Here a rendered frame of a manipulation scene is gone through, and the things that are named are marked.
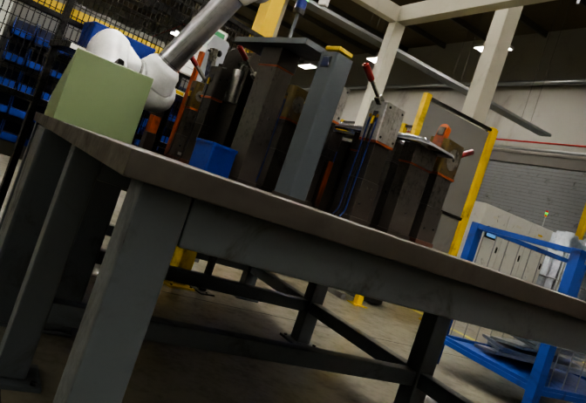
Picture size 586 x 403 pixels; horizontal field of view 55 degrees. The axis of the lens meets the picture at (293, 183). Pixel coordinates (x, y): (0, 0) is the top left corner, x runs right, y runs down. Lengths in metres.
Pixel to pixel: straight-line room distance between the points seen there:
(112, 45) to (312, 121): 0.91
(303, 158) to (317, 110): 0.14
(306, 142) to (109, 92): 0.79
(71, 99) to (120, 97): 0.16
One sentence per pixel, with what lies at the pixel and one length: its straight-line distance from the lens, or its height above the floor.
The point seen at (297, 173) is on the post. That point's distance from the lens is 1.59.
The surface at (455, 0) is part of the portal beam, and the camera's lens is 6.90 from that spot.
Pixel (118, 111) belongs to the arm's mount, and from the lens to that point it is 2.08.
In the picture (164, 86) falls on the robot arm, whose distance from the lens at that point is 2.30.
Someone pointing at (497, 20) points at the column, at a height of 4.71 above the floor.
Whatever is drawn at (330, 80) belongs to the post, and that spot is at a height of 1.06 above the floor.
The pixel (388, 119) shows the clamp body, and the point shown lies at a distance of 1.67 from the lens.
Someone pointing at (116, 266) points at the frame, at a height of 0.53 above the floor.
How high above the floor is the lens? 0.71
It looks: 2 degrees up
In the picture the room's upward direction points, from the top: 19 degrees clockwise
